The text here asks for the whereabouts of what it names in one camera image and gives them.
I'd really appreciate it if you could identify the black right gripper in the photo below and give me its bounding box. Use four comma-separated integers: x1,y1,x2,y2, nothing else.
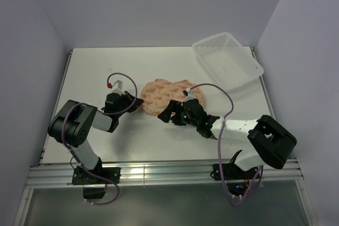
157,100,199,128

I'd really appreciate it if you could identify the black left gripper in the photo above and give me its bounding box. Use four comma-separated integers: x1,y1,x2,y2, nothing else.
115,91,144,118

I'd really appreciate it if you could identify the pink floral mesh laundry bag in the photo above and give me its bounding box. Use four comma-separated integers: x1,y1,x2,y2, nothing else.
140,79,194,115

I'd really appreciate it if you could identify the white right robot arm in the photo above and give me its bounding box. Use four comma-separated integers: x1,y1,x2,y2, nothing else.
157,99,297,178

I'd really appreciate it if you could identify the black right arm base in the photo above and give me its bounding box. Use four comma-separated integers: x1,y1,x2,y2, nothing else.
210,150,258,180

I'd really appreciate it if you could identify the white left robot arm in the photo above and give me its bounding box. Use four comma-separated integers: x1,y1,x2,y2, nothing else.
48,91,144,183

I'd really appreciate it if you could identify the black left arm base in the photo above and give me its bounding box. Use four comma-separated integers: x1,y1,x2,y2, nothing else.
71,166,121,203

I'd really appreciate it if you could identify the white perforated plastic basket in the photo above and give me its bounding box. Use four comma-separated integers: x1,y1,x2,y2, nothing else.
192,32,264,91

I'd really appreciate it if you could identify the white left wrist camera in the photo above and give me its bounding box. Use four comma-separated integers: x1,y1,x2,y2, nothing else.
107,80,123,95

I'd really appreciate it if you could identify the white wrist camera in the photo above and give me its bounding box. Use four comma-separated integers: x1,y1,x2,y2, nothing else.
107,80,123,95
183,87,196,102

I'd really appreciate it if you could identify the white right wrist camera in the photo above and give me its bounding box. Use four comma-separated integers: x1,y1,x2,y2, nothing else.
183,87,196,102

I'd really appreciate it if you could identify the aluminium rail frame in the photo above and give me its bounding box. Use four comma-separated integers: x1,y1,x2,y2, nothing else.
14,47,318,225

